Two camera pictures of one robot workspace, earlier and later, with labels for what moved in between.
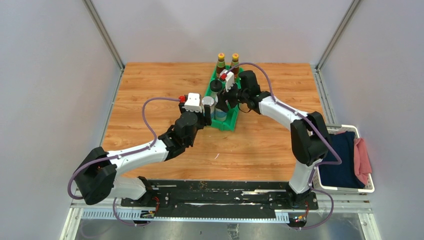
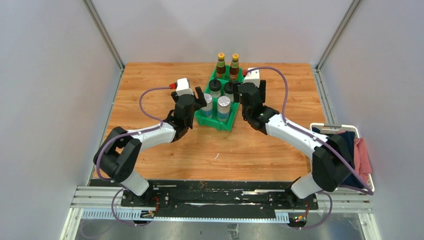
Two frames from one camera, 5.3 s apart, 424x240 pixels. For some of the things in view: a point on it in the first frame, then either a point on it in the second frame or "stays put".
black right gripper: [222, 104] -> [262, 88]
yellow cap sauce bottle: [220, 64] stays put
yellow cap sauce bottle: [235, 62] stays put
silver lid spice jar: [208, 100] stays put
